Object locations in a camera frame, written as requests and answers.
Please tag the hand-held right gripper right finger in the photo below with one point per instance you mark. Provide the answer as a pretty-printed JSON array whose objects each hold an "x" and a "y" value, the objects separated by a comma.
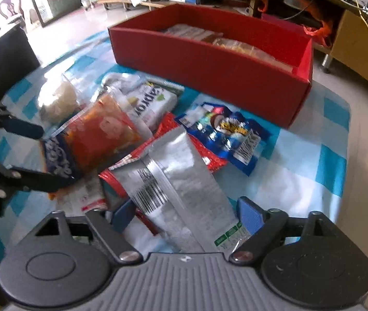
[{"x": 250, "y": 215}]

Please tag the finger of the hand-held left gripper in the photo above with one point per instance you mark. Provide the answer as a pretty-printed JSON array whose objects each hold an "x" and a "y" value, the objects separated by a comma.
[
  {"x": 25, "y": 129},
  {"x": 35, "y": 179}
]

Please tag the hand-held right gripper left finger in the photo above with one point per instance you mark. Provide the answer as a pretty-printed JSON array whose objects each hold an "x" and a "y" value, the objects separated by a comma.
[{"x": 124, "y": 215}]

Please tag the clear bag of rice cakes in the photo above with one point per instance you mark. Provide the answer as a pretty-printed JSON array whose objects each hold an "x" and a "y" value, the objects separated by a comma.
[{"x": 57, "y": 98}]

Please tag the white packet red seal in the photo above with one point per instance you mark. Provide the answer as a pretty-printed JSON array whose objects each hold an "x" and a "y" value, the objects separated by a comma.
[{"x": 80, "y": 197}]

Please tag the red snack packet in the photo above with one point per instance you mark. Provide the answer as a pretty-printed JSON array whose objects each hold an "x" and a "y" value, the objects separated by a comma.
[{"x": 211, "y": 163}]

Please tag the silver foil snack packet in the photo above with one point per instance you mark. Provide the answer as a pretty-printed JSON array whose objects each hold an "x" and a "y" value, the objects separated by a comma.
[{"x": 184, "y": 184}]

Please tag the blue snack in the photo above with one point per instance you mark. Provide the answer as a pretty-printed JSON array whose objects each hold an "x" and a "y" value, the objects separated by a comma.
[{"x": 96, "y": 136}]

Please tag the clear plastic snack packet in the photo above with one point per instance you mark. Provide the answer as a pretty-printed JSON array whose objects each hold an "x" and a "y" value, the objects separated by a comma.
[{"x": 119, "y": 81}]

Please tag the red cardboard box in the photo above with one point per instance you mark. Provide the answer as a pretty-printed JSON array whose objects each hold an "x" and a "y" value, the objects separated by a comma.
[{"x": 203, "y": 71}]

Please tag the blue white checked blanket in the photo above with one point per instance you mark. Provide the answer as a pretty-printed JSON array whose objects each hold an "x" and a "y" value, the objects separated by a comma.
[{"x": 300, "y": 168}]

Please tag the blue snack packet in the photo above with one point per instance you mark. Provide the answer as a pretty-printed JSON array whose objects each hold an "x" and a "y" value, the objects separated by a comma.
[{"x": 232, "y": 136}]

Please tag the white green snack packet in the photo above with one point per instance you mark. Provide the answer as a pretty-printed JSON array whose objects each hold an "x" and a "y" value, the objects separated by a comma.
[{"x": 151, "y": 103}]

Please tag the wooden chair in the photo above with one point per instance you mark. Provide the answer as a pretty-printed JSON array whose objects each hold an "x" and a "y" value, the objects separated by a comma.
[{"x": 10, "y": 6}]

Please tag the yellow snack packet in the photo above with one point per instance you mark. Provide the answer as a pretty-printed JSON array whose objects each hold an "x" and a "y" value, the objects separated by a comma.
[{"x": 245, "y": 50}]

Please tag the brown snack packet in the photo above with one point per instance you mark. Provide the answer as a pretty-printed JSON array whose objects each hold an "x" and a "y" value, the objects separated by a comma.
[{"x": 190, "y": 32}]

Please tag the orange plastic bag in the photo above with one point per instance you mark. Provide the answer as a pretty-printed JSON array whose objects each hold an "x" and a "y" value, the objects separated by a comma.
[{"x": 316, "y": 29}]

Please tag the wooden television stand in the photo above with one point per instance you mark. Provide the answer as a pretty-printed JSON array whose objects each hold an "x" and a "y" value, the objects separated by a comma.
[{"x": 362, "y": 48}]

